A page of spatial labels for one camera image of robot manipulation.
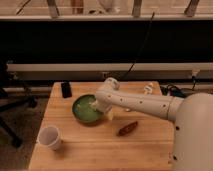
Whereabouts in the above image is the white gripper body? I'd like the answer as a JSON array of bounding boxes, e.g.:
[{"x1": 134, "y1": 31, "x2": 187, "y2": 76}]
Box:
[{"x1": 90, "y1": 99, "x2": 112, "y2": 114}]

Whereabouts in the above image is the translucent yellowish gripper finger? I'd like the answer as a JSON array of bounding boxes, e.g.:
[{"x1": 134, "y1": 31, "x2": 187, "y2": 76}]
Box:
[{"x1": 105, "y1": 111, "x2": 114, "y2": 121}]

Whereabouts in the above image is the green ceramic bowl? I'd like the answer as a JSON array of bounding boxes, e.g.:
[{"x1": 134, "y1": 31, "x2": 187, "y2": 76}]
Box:
[{"x1": 72, "y1": 94, "x2": 103, "y2": 124}]

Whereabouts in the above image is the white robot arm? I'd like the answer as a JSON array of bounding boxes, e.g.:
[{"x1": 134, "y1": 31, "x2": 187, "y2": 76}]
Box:
[{"x1": 91, "y1": 78, "x2": 213, "y2": 171}]

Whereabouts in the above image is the brown sausage-shaped object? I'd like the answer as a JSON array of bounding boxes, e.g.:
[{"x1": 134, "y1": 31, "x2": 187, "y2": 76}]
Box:
[{"x1": 117, "y1": 121, "x2": 138, "y2": 136}]

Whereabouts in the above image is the black smartphone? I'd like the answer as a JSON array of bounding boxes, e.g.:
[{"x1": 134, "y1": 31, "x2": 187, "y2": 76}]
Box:
[{"x1": 61, "y1": 82, "x2": 72, "y2": 98}]

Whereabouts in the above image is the white paper cup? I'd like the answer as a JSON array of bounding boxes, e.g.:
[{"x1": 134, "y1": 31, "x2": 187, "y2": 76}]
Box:
[{"x1": 37, "y1": 125, "x2": 62, "y2": 150}]

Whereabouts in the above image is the black office chair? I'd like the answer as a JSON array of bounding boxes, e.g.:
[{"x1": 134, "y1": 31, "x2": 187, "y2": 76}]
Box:
[{"x1": 0, "y1": 61, "x2": 38, "y2": 149}]

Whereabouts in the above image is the black cable on floor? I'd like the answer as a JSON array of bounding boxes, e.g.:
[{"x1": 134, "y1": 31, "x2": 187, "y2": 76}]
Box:
[{"x1": 160, "y1": 75, "x2": 198, "y2": 99}]

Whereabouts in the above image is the white baseboard heater rail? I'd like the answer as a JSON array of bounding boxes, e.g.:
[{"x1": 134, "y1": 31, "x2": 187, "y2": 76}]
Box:
[{"x1": 8, "y1": 62, "x2": 213, "y2": 80}]

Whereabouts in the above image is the black hanging cable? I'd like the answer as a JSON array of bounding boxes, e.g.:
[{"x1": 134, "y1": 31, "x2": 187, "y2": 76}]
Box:
[{"x1": 120, "y1": 11, "x2": 156, "y2": 81}]

